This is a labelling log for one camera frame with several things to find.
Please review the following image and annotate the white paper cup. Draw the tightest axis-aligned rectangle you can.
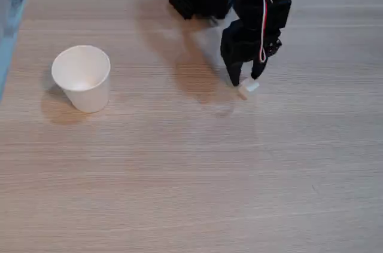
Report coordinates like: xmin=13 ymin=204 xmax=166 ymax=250
xmin=51 ymin=44 xmax=111 ymax=114

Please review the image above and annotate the red white servo cable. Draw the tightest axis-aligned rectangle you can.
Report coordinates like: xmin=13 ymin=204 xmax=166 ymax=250
xmin=259 ymin=0 xmax=274 ymax=63

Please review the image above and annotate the blue denim fabric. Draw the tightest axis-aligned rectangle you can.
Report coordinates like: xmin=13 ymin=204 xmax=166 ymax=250
xmin=0 ymin=0 xmax=29 ymax=38

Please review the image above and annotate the small white cube block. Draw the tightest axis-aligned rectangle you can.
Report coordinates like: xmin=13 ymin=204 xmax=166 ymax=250
xmin=238 ymin=78 xmax=260 ymax=100

